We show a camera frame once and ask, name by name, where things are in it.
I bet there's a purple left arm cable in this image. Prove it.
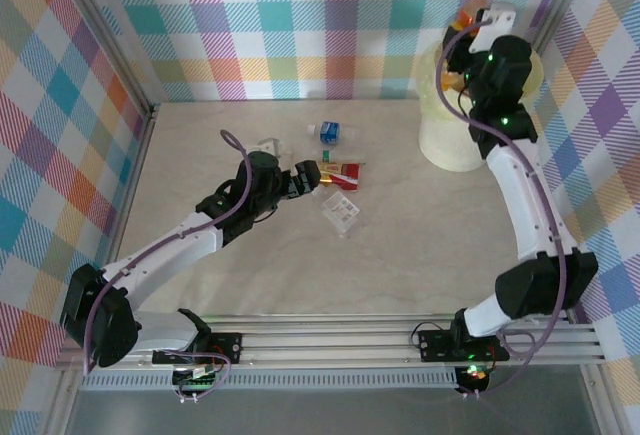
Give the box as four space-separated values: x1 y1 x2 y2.
84 129 253 404

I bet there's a grey slotted cable duct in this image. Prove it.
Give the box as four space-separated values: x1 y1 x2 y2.
79 372 460 392

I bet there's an aluminium frame post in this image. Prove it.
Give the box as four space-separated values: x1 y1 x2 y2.
527 0 601 51
47 0 161 116

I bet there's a white round plastic bin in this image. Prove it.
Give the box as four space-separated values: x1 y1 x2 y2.
418 44 544 174

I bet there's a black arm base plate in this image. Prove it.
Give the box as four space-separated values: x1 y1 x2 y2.
418 327 511 362
152 332 245 367

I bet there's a grey metal plate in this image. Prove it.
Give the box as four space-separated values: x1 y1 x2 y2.
62 388 601 435

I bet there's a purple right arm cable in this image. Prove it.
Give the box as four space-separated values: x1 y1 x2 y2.
435 18 572 400

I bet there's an aluminium table side rail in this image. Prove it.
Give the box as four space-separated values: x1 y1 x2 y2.
42 104 161 435
534 154 621 435

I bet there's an orange pill bottle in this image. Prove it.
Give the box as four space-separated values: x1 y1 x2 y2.
442 0 494 92

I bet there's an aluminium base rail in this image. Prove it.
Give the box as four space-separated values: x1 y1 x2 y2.
54 324 609 371

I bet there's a clear bottle with blue label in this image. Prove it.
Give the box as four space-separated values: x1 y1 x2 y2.
307 121 361 146

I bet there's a colourful plaid backdrop panel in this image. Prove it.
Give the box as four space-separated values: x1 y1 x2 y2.
0 0 151 435
519 0 640 435
64 0 581 104

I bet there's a clear plastic box with labels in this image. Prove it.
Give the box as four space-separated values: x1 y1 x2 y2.
319 192 364 239

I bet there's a control circuit board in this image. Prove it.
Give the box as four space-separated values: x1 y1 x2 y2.
172 365 221 397
458 363 490 392

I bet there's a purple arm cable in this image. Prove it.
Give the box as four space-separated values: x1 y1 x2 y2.
435 18 572 400
84 129 253 404

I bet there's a red snack wrapper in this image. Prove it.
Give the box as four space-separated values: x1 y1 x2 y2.
327 160 369 191

